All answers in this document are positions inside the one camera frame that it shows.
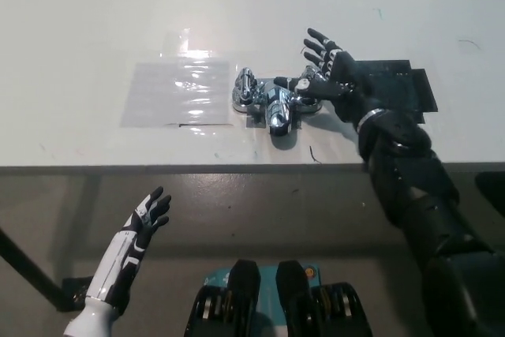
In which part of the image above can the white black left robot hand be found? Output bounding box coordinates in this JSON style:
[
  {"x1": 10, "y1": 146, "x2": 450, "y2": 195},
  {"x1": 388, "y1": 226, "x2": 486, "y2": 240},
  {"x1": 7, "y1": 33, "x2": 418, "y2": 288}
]
[{"x1": 84, "y1": 185, "x2": 173, "y2": 309}]

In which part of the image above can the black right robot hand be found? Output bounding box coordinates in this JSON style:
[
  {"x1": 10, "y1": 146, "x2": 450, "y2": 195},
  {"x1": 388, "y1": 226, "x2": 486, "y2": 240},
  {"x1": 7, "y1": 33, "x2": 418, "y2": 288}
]
[{"x1": 273, "y1": 28, "x2": 387, "y2": 129}]

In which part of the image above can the chrome lever faucet handle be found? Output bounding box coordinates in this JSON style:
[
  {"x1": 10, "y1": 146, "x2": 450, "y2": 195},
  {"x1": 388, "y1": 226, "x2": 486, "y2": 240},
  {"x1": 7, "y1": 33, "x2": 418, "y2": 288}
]
[
  {"x1": 300, "y1": 65, "x2": 321, "y2": 86},
  {"x1": 235, "y1": 67, "x2": 258, "y2": 103}
]

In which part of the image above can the chrome faucet body with spout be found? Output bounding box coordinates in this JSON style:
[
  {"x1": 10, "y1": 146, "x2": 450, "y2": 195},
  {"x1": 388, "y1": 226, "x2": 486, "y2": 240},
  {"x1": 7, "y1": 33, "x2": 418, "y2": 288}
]
[{"x1": 230, "y1": 76, "x2": 325, "y2": 139}]

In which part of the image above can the black teal robot torso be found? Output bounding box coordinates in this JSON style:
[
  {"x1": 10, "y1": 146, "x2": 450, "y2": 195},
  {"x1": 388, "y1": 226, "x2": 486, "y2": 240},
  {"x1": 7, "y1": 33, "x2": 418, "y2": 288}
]
[{"x1": 182, "y1": 259, "x2": 375, "y2": 337}]

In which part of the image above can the black tape patch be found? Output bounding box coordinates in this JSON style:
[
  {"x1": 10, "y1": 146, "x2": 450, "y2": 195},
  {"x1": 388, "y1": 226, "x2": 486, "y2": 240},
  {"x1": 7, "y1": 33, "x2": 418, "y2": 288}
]
[{"x1": 353, "y1": 59, "x2": 440, "y2": 125}]

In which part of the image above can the black table leg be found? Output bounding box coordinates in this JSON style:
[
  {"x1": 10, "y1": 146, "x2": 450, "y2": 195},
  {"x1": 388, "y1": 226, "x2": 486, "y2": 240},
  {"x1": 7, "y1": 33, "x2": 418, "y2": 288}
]
[{"x1": 0, "y1": 227, "x2": 95, "y2": 312}]

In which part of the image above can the clear taped plastic sheet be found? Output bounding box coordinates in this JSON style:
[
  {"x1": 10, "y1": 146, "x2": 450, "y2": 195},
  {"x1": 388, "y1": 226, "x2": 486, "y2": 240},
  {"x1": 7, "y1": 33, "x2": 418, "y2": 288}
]
[{"x1": 119, "y1": 59, "x2": 233, "y2": 129}]

